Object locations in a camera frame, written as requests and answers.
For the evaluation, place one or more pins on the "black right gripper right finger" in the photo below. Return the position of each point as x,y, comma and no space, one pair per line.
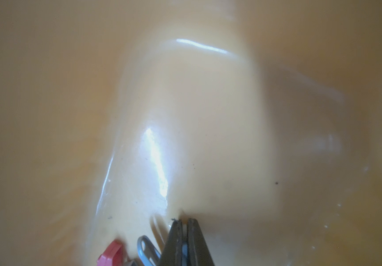
198,252

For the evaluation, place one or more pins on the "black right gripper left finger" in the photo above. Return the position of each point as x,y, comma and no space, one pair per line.
173,251

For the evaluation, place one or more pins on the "yellow plastic storage box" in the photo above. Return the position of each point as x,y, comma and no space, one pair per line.
261,119

